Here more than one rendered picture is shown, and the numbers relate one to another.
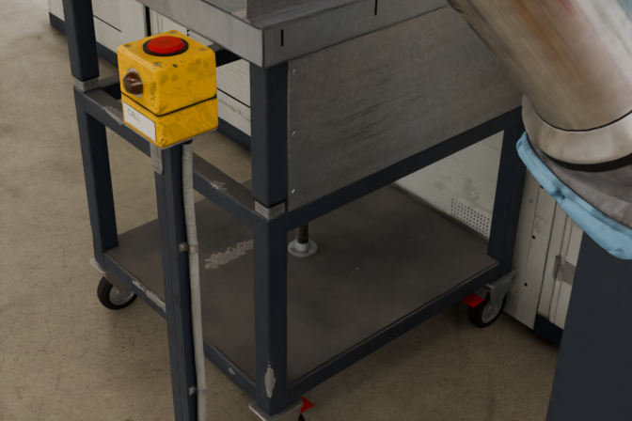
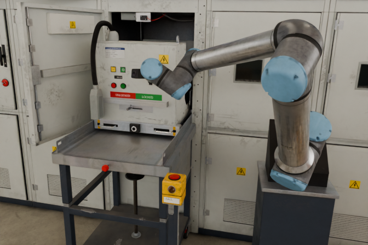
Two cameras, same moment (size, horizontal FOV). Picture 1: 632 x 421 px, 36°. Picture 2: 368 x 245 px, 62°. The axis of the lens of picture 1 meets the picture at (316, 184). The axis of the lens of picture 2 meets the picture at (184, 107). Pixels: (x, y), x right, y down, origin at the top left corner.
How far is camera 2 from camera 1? 0.80 m
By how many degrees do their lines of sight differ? 37
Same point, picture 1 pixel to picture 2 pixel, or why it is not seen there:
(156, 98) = (180, 191)
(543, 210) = (195, 198)
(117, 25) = (7, 187)
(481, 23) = (295, 149)
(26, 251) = not seen: outside the picture
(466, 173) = not seen: hidden behind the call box
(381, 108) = not seen: hidden behind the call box
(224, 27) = (152, 170)
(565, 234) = (205, 202)
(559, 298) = (206, 220)
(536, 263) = (196, 213)
